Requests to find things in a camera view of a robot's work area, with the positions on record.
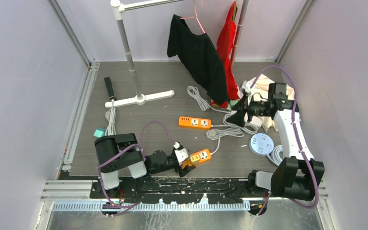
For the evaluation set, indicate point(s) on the teal USB charger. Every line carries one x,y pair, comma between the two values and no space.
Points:
99,132

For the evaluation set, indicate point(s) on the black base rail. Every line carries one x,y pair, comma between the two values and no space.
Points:
149,190

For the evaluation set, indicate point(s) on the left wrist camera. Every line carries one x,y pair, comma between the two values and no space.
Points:
180,152

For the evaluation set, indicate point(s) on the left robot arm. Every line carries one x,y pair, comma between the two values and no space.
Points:
116,152

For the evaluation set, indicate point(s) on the white power strip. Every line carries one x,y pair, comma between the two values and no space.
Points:
256,121

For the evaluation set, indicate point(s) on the black shirt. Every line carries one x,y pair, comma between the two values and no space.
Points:
199,56

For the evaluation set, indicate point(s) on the pink hanger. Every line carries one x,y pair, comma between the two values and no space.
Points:
195,16

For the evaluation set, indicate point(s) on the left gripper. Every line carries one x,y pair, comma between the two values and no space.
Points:
183,171

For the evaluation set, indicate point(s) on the orange power strip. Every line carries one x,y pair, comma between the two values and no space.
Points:
205,156
194,123

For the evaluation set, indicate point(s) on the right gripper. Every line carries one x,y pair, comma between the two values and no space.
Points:
237,118

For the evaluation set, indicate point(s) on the green charger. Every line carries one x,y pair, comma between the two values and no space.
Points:
232,102

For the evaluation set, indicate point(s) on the cream cloth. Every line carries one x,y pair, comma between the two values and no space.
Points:
260,93

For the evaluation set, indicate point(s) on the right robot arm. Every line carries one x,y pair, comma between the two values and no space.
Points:
298,176

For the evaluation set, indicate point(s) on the yellow charger strip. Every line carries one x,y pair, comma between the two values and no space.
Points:
194,159

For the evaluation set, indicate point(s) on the silver clothes rack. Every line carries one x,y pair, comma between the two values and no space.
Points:
118,10

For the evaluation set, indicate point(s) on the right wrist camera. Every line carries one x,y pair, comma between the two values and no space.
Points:
247,87

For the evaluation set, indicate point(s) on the red garment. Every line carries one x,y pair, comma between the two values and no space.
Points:
224,49

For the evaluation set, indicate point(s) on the round blue socket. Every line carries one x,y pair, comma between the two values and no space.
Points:
261,144

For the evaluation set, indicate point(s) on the black power strip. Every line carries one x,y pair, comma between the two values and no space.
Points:
110,89

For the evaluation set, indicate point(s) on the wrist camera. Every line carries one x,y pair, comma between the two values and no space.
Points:
247,87
180,152

